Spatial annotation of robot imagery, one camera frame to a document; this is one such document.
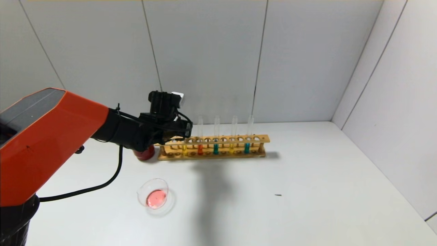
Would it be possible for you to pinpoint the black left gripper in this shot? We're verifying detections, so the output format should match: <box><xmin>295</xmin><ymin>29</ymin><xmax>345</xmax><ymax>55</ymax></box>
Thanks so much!
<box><xmin>160</xmin><ymin>120</ymin><xmax>193</xmax><ymax>145</ymax></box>

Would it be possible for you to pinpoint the red pigment glass test tube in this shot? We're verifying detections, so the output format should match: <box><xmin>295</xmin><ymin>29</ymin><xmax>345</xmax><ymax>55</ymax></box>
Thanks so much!
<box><xmin>197</xmin><ymin>116</ymin><xmax>204</xmax><ymax>156</ymax></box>

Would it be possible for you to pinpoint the teal pigment glass test tube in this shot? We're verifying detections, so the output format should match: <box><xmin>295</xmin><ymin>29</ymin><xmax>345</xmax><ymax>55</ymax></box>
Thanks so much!
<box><xmin>214</xmin><ymin>116</ymin><xmax>221</xmax><ymax>155</ymax></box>
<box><xmin>244</xmin><ymin>115</ymin><xmax>254</xmax><ymax>154</ymax></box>

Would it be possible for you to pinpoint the wooden test tube rack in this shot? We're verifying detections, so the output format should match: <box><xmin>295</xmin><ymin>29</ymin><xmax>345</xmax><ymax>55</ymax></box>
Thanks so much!
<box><xmin>155</xmin><ymin>135</ymin><xmax>270</xmax><ymax>161</ymax></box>

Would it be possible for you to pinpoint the dark red plastic cup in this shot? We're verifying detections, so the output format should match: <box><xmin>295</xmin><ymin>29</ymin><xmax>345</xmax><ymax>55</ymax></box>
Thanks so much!
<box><xmin>133</xmin><ymin>145</ymin><xmax>156</xmax><ymax>161</ymax></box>

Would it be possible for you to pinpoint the clear glass dish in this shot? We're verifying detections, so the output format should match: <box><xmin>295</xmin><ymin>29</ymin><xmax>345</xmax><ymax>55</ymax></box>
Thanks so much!
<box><xmin>137</xmin><ymin>178</ymin><xmax>176</xmax><ymax>216</ymax></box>

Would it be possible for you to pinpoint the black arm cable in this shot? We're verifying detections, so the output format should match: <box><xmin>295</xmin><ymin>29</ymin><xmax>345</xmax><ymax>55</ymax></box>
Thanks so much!
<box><xmin>38</xmin><ymin>143</ymin><xmax>123</xmax><ymax>203</ymax></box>

